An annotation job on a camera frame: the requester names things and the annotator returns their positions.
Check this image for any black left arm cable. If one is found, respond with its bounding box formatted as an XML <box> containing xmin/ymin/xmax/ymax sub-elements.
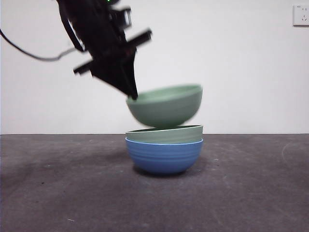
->
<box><xmin>0</xmin><ymin>28</ymin><xmax>78</xmax><ymax>61</ymax></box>

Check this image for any white wall socket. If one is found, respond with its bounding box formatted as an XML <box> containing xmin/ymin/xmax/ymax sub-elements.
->
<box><xmin>293</xmin><ymin>4</ymin><xmax>309</xmax><ymax>27</ymax></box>

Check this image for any pale grey left wrist camera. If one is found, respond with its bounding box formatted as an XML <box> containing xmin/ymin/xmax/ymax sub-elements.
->
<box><xmin>113</xmin><ymin>7</ymin><xmax>133</xmax><ymax>29</ymax></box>

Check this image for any green ribbed bowl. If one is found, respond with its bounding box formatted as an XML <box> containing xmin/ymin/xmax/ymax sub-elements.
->
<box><xmin>125</xmin><ymin>124</ymin><xmax>204</xmax><ymax>145</ymax></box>
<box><xmin>126</xmin><ymin>84</ymin><xmax>203</xmax><ymax>129</ymax></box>

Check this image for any blue ribbed bowl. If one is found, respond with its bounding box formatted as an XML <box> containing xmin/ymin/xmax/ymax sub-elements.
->
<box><xmin>125</xmin><ymin>137</ymin><xmax>204</xmax><ymax>176</ymax></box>

